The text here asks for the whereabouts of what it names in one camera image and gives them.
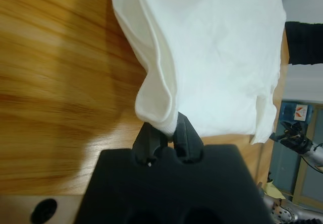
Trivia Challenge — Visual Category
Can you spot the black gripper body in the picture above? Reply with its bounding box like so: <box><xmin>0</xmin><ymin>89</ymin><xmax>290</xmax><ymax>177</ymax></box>
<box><xmin>280</xmin><ymin>121</ymin><xmax>314</xmax><ymax>155</ymax></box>

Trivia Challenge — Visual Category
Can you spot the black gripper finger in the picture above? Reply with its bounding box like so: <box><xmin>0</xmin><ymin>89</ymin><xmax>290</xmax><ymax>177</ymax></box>
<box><xmin>172</xmin><ymin>111</ymin><xmax>205</xmax><ymax>164</ymax></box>
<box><xmin>270</xmin><ymin>132</ymin><xmax>284</xmax><ymax>143</ymax></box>
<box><xmin>130</xmin><ymin>121</ymin><xmax>169</xmax><ymax>165</ymax></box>

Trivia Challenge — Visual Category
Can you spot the white t-shirt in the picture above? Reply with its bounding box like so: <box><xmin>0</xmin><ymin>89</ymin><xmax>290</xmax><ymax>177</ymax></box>
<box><xmin>111</xmin><ymin>0</ymin><xmax>288</xmax><ymax>146</ymax></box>

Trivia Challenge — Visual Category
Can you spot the blue box with orange logo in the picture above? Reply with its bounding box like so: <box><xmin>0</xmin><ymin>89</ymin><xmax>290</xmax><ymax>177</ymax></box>
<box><xmin>280</xmin><ymin>101</ymin><xmax>314</xmax><ymax>124</ymax></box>

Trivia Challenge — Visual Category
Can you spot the yellow sheet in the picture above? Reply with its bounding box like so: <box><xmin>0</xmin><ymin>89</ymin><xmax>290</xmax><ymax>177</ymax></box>
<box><xmin>263</xmin><ymin>180</ymin><xmax>287</xmax><ymax>200</ymax></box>

